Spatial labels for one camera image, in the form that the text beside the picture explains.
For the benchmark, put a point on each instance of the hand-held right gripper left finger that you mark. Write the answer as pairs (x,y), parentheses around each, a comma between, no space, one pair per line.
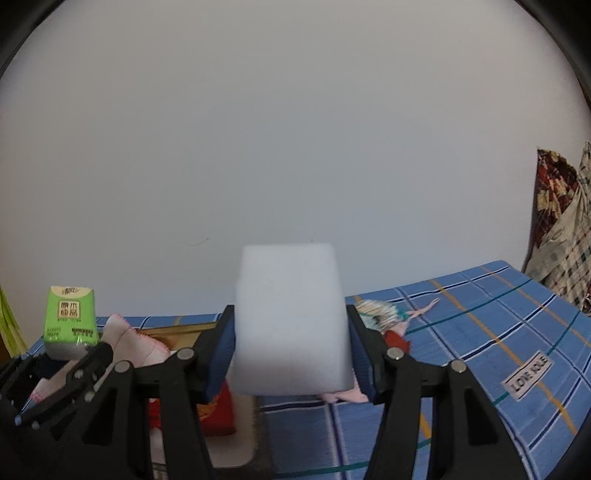
(219,355)

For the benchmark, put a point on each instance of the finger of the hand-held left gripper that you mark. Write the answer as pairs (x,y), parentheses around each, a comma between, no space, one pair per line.
(90,364)
(21,374)

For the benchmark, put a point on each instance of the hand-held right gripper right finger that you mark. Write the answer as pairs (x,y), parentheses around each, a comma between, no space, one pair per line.
(364,364)

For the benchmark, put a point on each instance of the gold tin box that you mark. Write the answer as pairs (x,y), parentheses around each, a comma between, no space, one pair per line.
(180,328)

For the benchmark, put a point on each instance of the green tissue pack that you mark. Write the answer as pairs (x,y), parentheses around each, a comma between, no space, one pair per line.
(69,318)

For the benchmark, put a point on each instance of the white sponge block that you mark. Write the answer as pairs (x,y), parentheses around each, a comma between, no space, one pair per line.
(288,318)

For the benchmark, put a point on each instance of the pink zigzag-edged cloth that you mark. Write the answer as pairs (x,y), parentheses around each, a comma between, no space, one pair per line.
(134,344)

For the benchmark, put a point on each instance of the doll with colourful dress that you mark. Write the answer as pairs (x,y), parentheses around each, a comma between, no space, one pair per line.
(385,318)

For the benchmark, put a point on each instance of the green cloth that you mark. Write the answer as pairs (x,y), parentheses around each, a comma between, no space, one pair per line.
(9,323)

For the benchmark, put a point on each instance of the red printed pouch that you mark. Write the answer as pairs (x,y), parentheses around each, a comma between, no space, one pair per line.
(217,415)

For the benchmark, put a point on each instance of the white flat pad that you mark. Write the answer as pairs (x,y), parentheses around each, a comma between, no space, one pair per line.
(231,445)

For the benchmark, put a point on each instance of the blue plaid bedsheet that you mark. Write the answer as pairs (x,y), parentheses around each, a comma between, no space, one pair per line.
(471,323)

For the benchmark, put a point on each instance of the beige plaid cloth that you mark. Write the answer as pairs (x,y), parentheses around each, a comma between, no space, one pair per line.
(570,249)

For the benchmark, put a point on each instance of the red floral quilt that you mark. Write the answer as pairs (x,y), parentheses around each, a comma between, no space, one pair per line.
(554,184)

